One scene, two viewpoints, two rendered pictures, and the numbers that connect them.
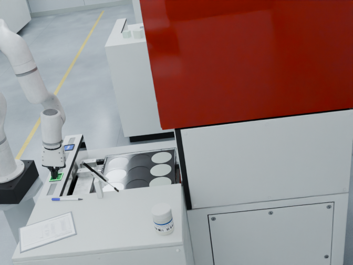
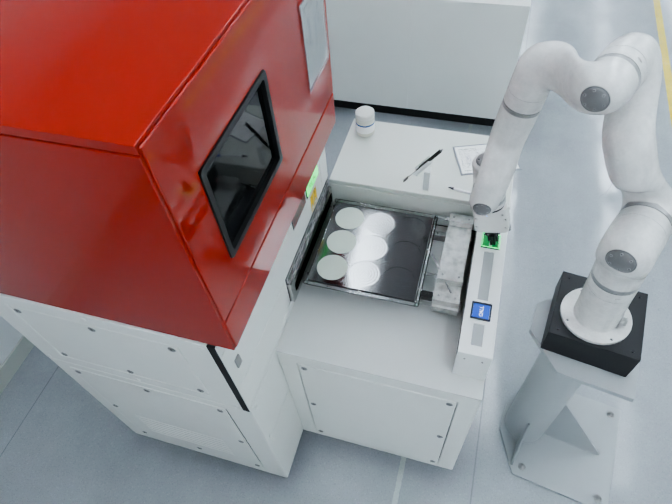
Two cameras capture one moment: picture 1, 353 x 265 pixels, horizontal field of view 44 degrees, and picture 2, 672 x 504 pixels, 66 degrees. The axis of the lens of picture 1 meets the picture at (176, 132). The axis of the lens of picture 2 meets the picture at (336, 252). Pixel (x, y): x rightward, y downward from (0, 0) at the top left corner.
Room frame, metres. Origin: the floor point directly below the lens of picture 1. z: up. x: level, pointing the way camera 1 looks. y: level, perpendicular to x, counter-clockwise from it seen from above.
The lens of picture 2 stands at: (2.75, 0.40, 2.25)
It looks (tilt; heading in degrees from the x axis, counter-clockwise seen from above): 53 degrees down; 197
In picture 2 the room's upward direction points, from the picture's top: 6 degrees counter-clockwise
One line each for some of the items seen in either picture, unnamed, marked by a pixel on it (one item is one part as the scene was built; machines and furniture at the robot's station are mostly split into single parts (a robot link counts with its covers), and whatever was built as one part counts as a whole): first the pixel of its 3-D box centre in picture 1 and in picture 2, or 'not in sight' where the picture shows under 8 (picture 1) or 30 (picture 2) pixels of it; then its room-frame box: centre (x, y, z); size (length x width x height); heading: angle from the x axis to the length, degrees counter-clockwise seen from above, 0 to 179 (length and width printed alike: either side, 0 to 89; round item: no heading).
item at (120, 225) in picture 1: (106, 232); (423, 172); (1.34, 0.33, 0.89); 0.62 x 0.35 x 0.14; 86
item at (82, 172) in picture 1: (85, 172); (450, 278); (1.80, 0.47, 0.89); 0.08 x 0.03 x 0.03; 86
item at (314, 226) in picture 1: (255, 214); (229, 332); (1.87, -0.37, 0.41); 0.82 x 0.71 x 0.82; 176
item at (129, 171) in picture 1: (138, 172); (372, 247); (1.72, 0.21, 0.90); 0.34 x 0.34 x 0.01; 86
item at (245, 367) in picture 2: (180, 125); (285, 258); (1.89, -0.03, 1.02); 0.82 x 0.03 x 0.40; 176
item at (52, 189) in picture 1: (66, 174); (482, 286); (1.81, 0.57, 0.89); 0.55 x 0.09 x 0.14; 176
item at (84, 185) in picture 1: (84, 186); (452, 264); (1.72, 0.47, 0.87); 0.36 x 0.08 x 0.03; 176
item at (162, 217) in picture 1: (163, 218); (365, 121); (1.22, 0.09, 1.01); 0.07 x 0.07 x 0.10
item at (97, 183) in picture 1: (101, 183); (422, 172); (1.48, 0.34, 1.03); 0.06 x 0.04 x 0.13; 86
